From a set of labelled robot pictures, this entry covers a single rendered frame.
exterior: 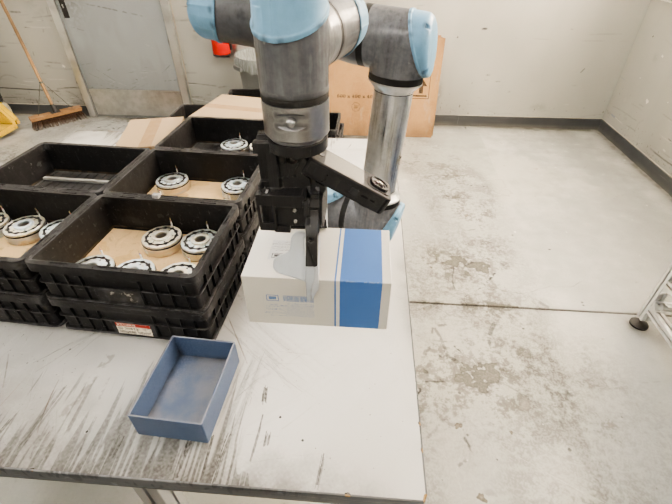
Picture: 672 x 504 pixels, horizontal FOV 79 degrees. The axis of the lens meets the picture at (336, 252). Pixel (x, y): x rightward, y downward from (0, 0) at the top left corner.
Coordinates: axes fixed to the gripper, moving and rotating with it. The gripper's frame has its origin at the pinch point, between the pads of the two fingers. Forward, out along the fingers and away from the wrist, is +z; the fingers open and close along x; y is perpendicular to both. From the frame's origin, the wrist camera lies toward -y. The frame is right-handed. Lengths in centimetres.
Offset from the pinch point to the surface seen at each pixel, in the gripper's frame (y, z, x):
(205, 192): 45, 28, -67
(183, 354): 35, 41, -13
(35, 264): 65, 18, -18
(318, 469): 0.5, 41.4, 11.0
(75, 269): 56, 19, -17
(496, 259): -84, 112, -143
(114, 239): 62, 28, -40
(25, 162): 104, 20, -69
